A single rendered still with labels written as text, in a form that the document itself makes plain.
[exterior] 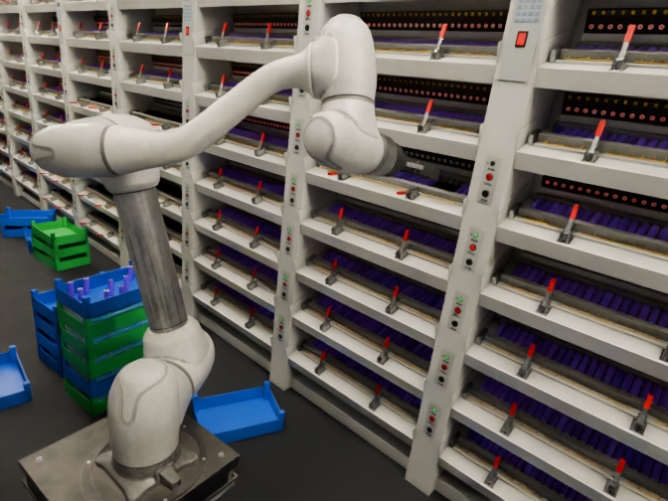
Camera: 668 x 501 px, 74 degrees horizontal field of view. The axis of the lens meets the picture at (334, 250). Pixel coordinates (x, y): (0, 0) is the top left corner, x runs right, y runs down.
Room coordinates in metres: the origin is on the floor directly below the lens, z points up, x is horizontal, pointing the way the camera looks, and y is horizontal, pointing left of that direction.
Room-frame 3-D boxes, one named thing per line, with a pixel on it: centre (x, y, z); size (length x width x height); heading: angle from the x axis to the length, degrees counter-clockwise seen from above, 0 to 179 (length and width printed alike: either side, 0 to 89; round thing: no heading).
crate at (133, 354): (1.46, 0.79, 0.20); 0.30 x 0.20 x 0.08; 147
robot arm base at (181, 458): (0.85, 0.39, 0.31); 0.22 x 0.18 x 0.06; 54
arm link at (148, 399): (0.87, 0.41, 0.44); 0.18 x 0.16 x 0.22; 176
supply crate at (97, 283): (1.46, 0.79, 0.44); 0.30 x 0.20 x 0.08; 147
